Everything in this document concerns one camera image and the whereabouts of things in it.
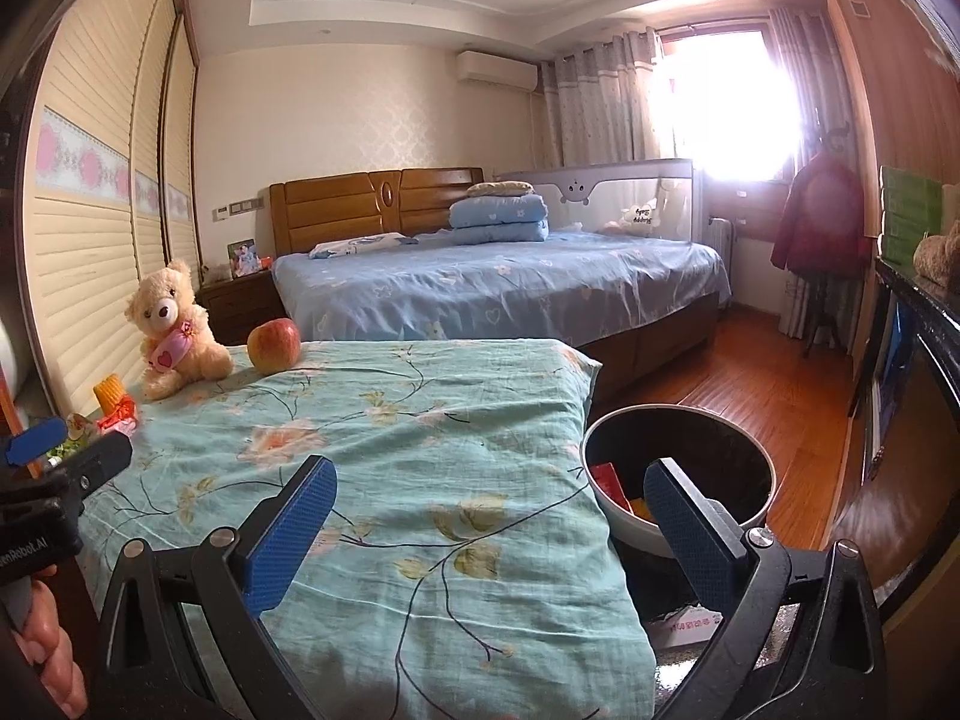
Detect white printed cardboard box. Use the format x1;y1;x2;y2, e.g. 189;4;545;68
646;606;727;652

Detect dark red jacket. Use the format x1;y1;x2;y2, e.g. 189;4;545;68
771;150;867;278

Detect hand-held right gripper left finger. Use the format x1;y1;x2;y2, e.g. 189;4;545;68
97;454;361;720

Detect flat blue white pillow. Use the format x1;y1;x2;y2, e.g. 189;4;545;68
309;234;419;260

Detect red and white wrapper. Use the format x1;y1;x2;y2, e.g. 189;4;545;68
97;399;142;437

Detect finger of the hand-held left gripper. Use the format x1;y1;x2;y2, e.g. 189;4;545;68
4;418;67;467
45;431;134;500

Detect green drink pouch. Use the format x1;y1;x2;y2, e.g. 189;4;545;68
45;412;102;466

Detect grey bed guard rail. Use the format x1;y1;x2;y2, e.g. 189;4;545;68
495;159;706;245

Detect wooden nightstand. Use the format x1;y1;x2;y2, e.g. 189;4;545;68
196;270;284;346

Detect bed with blue sheet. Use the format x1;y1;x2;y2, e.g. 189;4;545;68
271;229;732;391

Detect red apple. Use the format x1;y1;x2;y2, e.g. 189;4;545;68
247;318;302;374

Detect bright window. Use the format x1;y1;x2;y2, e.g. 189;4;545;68
660;30;796;182

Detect round white trash bin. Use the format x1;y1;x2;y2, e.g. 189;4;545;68
581;405;777;560

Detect flat screen television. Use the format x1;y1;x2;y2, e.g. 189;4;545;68
851;292;917;485

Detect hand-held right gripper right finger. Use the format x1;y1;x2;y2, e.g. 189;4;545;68
642;456;890;720

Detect black glossy cabinet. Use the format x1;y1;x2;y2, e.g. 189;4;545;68
874;255;960;616

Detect light green floral tablecloth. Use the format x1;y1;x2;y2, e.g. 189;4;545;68
75;337;657;720

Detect person's left hand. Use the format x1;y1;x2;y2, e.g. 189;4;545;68
0;566;87;720

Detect brown plush toy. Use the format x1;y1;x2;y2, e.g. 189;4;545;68
911;219;960;284

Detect green box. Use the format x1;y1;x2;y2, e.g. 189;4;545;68
879;165;944;263

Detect slatted wardrobe sliding doors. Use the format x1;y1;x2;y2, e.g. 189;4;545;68
22;0;200;421

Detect folded blue quilt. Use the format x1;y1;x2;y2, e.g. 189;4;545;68
448;193;550;242

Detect wooden headboard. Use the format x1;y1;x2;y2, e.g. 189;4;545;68
268;166;485;260

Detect white air conditioner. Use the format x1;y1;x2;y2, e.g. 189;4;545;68
457;50;539;95

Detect silver foil insulated bag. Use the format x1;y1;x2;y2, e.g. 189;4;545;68
646;600;758;720

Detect beige teddy bear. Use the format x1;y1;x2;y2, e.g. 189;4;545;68
124;259;235;401

